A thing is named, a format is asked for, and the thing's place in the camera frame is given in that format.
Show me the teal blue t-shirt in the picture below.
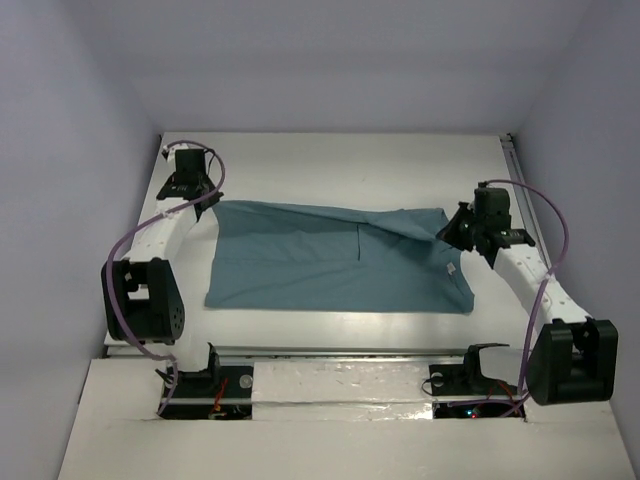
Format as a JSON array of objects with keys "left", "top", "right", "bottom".
[{"left": 205, "top": 200, "right": 474, "bottom": 315}]

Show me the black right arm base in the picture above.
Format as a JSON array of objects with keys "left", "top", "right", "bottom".
[{"left": 420, "top": 343, "right": 526, "bottom": 420}]

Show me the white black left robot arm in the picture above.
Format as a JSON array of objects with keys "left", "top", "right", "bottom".
[{"left": 101, "top": 140, "right": 226, "bottom": 363}]

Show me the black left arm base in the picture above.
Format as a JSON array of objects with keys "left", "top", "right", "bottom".
[{"left": 156, "top": 344, "right": 254, "bottom": 421}]

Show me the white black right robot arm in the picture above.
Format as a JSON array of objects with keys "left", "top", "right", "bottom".
[{"left": 437, "top": 179, "right": 618, "bottom": 406}]

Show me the white foam front panel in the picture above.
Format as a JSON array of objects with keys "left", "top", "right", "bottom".
[{"left": 251, "top": 359, "right": 433, "bottom": 422}]

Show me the aluminium front table rail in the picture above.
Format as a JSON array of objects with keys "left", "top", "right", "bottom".
[{"left": 101, "top": 343, "right": 522, "bottom": 358}]

